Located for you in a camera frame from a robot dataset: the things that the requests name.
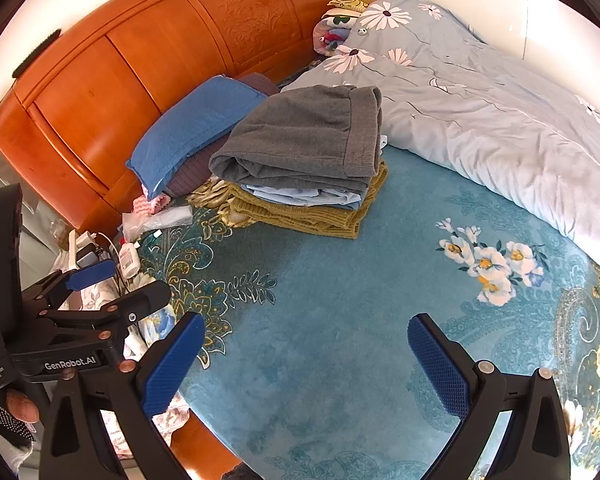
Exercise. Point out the clear plastic bag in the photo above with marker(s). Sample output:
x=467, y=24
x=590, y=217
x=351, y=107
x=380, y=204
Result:
x=160, y=219

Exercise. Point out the teal floral plush blanket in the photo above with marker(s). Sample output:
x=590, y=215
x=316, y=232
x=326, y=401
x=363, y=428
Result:
x=330, y=310

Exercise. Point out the white wardrobe with black stripe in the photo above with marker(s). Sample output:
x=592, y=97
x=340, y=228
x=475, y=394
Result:
x=555, y=20

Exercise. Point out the grey sweatshirt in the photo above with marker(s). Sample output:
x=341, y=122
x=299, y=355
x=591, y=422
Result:
x=290, y=135

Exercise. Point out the white power strip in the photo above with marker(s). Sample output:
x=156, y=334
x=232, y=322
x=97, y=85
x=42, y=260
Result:
x=80, y=245

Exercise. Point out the pink knitted cloth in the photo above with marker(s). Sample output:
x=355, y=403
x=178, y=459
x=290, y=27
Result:
x=155, y=204

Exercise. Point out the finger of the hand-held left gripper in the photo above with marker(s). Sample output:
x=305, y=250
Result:
x=90, y=275
x=140, y=300

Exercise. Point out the grey daisy print duvet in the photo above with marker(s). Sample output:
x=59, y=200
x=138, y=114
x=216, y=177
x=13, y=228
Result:
x=480, y=110

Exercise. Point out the white plastic bottle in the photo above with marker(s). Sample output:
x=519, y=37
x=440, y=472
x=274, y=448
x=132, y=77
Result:
x=129, y=260

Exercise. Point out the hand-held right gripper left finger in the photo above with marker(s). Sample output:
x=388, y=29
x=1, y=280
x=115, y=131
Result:
x=172, y=365

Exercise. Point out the olive knitted sweater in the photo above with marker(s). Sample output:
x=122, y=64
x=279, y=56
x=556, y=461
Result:
x=305, y=220

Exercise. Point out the light blue folded garment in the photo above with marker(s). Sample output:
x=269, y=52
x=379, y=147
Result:
x=300, y=195

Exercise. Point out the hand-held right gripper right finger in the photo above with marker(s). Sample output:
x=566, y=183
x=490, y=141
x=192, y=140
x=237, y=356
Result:
x=437, y=370

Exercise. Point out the cartoon print pillow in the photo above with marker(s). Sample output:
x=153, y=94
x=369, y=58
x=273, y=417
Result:
x=335, y=20

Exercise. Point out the blue pillow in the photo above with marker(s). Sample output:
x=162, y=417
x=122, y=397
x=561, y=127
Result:
x=190, y=130

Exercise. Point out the person's left hand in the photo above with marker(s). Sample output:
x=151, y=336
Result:
x=24, y=406

